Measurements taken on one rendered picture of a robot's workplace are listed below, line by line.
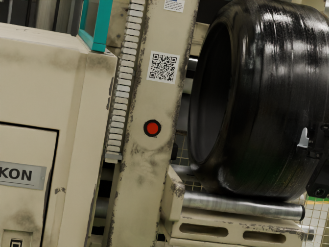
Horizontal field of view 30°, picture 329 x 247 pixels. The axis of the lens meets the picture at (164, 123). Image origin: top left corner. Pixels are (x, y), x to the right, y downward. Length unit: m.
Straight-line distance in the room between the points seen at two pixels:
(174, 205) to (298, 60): 0.47
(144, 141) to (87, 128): 0.70
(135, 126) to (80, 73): 0.70
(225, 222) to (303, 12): 0.57
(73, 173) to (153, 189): 0.73
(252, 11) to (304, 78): 0.22
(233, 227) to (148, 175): 0.26
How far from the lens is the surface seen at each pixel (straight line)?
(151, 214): 1.66
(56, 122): 0.90
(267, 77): 1.46
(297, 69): 1.49
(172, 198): 1.54
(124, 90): 1.58
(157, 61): 1.57
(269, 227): 1.64
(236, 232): 1.62
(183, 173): 1.85
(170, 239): 1.58
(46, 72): 0.89
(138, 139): 1.60
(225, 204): 1.61
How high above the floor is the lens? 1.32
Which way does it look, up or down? 9 degrees down
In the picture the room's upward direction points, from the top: 10 degrees clockwise
